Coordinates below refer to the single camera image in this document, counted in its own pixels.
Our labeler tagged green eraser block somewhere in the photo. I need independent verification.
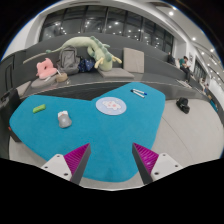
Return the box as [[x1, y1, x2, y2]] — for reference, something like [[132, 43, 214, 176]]
[[33, 104, 46, 113]]

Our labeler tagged grey square cushion upright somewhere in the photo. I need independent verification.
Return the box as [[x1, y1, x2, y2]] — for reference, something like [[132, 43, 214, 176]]
[[123, 48, 144, 73]]

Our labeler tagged grey backpack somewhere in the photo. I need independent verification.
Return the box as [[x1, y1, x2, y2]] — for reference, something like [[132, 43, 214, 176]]
[[57, 46, 80, 75]]

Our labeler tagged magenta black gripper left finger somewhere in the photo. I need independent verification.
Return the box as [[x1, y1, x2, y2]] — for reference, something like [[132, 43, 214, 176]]
[[42, 143, 91, 185]]

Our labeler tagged small tan round pouch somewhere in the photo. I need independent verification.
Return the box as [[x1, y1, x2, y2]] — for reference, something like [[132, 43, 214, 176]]
[[56, 73, 68, 83]]

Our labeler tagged green dragon plush toy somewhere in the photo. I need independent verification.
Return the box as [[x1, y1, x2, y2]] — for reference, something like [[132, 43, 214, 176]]
[[45, 35, 123, 72]]

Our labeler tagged black bag on floor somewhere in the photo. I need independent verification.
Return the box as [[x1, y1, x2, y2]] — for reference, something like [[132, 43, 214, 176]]
[[176, 97, 190, 114]]

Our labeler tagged teal felt table mat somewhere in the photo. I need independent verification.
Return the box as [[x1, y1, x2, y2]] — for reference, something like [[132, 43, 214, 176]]
[[10, 82, 165, 182]]

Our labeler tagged seated person in green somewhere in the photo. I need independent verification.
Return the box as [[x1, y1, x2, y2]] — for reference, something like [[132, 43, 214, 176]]
[[179, 56, 190, 82]]

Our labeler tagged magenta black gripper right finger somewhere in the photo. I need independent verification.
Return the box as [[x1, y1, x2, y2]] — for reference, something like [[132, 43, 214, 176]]
[[132, 143, 182, 185]]

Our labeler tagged pink plush cushion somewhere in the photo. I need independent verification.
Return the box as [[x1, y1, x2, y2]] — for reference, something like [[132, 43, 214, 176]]
[[36, 58, 57, 79]]

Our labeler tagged grey computer mouse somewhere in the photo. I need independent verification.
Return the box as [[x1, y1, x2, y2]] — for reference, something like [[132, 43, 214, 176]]
[[58, 111, 72, 128]]

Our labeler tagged blue capped marker pen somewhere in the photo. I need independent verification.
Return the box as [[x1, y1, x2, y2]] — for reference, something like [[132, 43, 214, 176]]
[[133, 89, 147, 95]]

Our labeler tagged grey flat seat cushion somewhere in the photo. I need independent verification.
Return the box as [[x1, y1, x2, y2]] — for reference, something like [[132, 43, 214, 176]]
[[98, 68, 134, 79]]

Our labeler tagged white marker pen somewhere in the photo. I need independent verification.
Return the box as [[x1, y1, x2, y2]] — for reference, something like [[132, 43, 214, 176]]
[[131, 90, 145, 98]]

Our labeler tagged dark blue patterned bag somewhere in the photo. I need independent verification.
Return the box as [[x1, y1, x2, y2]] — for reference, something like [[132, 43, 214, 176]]
[[78, 59, 95, 72]]

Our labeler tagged round light blue mouse pad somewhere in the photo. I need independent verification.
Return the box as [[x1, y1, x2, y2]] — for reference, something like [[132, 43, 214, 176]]
[[95, 97, 127, 116]]

